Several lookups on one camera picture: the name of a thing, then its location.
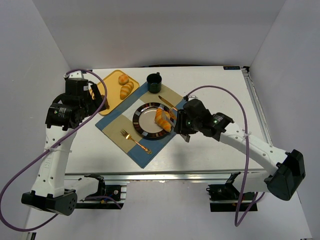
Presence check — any striped croissant bread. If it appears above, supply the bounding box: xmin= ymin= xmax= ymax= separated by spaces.
xmin=154 ymin=108 xmax=172 ymax=132

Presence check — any brown chocolate bread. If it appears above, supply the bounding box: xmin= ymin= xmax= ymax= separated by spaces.
xmin=104 ymin=99 xmax=110 ymax=110

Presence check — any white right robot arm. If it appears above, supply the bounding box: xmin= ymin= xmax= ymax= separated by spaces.
xmin=174 ymin=99 xmax=306 ymax=201

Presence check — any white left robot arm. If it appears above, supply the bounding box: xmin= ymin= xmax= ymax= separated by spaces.
xmin=21 ymin=78 xmax=106 ymax=216

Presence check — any long bread roll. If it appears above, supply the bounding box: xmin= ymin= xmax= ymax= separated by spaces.
xmin=120 ymin=81 xmax=134 ymax=100

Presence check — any round bread roll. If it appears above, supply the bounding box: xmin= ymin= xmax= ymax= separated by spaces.
xmin=118 ymin=74 xmax=129 ymax=86

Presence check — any yellow tray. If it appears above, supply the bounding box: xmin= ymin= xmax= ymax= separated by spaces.
xmin=97 ymin=69 xmax=140 ymax=116

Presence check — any gold knife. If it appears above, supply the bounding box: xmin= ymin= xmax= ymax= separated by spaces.
xmin=158 ymin=95 xmax=178 ymax=111

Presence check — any blue beige placemat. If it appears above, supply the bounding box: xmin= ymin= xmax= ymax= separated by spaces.
xmin=95 ymin=83 xmax=186 ymax=169

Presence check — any black rimmed plate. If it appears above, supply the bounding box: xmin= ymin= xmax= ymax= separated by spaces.
xmin=132 ymin=102 xmax=170 ymax=139

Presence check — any gold fork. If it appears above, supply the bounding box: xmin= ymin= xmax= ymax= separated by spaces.
xmin=120 ymin=129 xmax=152 ymax=154

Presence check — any dark green mug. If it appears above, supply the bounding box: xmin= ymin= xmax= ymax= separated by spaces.
xmin=146 ymin=72 xmax=162 ymax=94

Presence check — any blue label right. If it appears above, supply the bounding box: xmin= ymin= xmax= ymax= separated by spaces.
xmin=223 ymin=65 xmax=241 ymax=71

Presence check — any aluminium table frame rail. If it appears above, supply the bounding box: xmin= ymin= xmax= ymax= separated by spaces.
xmin=241 ymin=66 xmax=278 ymax=173

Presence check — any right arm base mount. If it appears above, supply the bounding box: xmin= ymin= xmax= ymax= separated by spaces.
xmin=206 ymin=172 xmax=258 ymax=212

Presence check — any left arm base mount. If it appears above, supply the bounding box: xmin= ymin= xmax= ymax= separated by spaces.
xmin=75 ymin=174 xmax=127 ymax=210

